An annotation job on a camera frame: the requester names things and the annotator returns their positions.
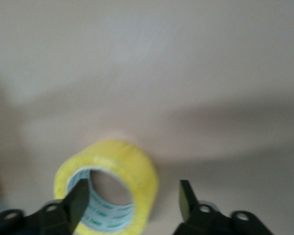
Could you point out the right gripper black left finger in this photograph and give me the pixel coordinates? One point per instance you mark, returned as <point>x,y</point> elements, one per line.
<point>73,205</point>

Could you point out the yellow clear tape roll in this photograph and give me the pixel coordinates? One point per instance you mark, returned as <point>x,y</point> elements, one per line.
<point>127,159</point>

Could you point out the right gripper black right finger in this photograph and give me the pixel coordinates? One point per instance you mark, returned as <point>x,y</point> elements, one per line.
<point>188,205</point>

